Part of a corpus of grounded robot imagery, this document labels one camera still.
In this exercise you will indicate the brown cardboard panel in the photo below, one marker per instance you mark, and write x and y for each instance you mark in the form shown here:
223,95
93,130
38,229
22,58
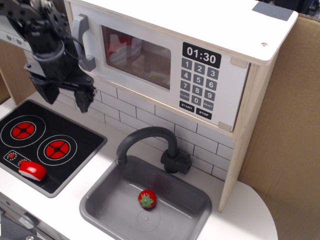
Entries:
282,162

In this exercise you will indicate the red white toy sushi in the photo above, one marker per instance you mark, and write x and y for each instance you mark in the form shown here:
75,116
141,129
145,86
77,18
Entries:
32,170

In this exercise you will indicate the grey microwave door handle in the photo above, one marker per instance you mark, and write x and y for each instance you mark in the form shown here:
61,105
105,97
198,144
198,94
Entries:
80,26

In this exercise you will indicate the grey toy sink basin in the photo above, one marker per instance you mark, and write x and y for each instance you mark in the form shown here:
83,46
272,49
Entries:
112,204

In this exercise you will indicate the grey toy range hood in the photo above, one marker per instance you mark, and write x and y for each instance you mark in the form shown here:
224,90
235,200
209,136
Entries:
8,34

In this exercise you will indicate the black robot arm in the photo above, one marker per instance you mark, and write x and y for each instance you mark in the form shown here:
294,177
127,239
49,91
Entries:
40,24

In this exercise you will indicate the grey tape patch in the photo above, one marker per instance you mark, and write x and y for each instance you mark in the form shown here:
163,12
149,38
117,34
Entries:
272,11

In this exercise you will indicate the white wooden toy microwave cabinet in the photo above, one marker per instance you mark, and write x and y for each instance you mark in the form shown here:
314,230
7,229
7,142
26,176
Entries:
231,28

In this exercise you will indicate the white microwave door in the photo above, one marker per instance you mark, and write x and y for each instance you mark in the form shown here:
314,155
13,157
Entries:
172,69

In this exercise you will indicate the red toy strawberry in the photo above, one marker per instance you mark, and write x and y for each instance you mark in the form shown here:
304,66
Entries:
147,199

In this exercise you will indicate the red orange toy food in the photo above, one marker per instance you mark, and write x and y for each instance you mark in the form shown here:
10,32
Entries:
122,49

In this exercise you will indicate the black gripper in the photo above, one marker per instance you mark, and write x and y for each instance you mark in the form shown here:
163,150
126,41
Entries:
56,69

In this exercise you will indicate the dark grey toy faucet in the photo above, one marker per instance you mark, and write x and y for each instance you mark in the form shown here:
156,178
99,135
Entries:
162,139

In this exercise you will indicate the black toy stovetop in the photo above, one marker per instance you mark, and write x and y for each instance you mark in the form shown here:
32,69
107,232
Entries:
32,132

